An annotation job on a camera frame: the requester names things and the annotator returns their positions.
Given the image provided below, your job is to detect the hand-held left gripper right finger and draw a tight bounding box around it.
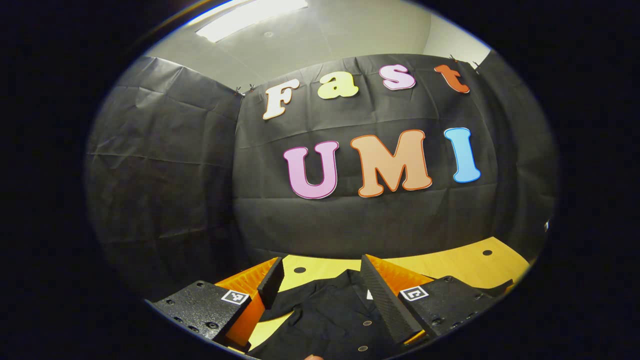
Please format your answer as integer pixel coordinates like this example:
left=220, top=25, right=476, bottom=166
left=360, top=253, right=501, bottom=348

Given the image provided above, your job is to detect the black buttoned jacket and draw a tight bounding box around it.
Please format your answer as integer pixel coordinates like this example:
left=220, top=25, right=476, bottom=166
left=247, top=269, right=515, bottom=360

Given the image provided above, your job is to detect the ceiling light panel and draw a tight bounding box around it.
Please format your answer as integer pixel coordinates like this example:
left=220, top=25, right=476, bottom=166
left=195, top=0, right=309, bottom=43

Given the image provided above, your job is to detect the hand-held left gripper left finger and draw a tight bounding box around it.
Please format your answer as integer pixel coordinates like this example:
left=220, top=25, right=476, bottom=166
left=145, top=256, right=286, bottom=353

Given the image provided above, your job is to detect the black backdrop cloth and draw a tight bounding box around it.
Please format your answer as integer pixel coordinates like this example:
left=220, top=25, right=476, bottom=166
left=84, top=49, right=558, bottom=301

